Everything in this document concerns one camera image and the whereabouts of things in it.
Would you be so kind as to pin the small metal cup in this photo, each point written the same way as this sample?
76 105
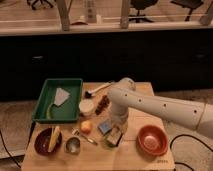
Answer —
72 145

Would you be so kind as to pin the black office chair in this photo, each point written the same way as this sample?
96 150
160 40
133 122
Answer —
141 5
35 3

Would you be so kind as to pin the egg in red bowl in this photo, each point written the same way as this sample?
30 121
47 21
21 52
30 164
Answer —
150 142

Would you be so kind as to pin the blue sponge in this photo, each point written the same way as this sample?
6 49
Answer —
105 126

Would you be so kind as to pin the black office chair left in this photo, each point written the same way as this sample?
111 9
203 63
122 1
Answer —
35 3

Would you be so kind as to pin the green plastic cup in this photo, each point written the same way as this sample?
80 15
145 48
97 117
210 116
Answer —
107 143

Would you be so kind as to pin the red plastic bowl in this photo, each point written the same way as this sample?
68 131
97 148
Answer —
156 132

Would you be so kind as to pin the orange fruit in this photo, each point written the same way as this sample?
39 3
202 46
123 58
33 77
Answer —
86 126

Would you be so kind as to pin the metal spoon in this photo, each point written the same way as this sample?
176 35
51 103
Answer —
78 133

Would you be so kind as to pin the green banana in tray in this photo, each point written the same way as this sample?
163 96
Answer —
49 111

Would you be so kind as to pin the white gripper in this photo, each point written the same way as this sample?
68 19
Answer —
119 115

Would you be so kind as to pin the dark brown bowl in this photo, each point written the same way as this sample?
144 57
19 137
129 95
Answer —
41 144

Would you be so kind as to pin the grey cloth piece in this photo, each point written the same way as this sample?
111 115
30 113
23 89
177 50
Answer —
61 96

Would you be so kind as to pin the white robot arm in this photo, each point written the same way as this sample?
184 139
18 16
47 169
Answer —
190 114

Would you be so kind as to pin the white round container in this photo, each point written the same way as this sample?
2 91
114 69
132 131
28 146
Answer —
86 107

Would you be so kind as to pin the green plastic tray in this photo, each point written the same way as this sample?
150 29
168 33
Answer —
67 112

